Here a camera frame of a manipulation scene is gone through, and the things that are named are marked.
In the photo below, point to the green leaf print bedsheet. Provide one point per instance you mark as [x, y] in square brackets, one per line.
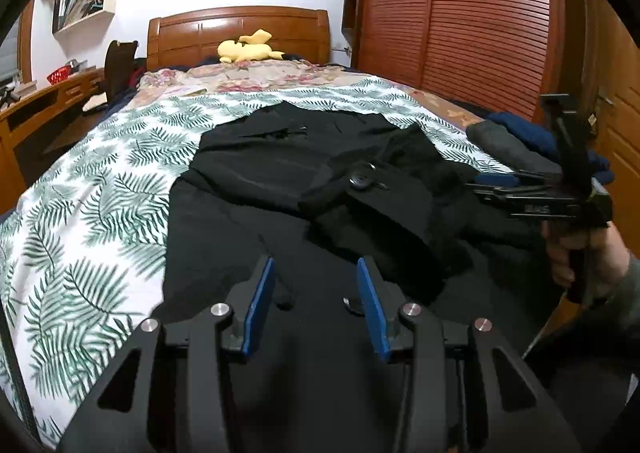
[83, 254]

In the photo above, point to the person's right hand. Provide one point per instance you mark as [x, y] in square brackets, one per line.
[603, 250]

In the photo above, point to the yellow plush toy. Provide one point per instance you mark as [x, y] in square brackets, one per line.
[248, 48]

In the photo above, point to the wooden desk cabinet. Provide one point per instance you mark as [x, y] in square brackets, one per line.
[37, 130]

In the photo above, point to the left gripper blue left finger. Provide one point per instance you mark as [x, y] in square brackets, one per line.
[249, 302]

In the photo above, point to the black double-breasted coat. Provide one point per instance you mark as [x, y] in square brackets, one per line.
[316, 191]

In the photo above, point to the folded navy blue garment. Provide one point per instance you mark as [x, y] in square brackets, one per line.
[541, 141]

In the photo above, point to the dark wooden chair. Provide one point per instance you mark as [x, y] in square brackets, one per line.
[118, 68]

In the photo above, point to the folded dark grey garment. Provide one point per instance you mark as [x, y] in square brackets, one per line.
[499, 143]

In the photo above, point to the brown louvered wardrobe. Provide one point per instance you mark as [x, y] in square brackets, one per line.
[500, 55]

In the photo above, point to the grey window blind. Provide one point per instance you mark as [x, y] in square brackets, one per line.
[10, 56]

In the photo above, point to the wooden headboard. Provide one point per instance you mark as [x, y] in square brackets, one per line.
[188, 38]

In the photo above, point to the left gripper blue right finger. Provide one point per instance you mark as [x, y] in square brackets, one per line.
[381, 302]

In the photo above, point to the floral quilt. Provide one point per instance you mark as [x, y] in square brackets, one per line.
[253, 76]

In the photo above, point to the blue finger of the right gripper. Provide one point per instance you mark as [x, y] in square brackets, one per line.
[490, 192]
[497, 179]

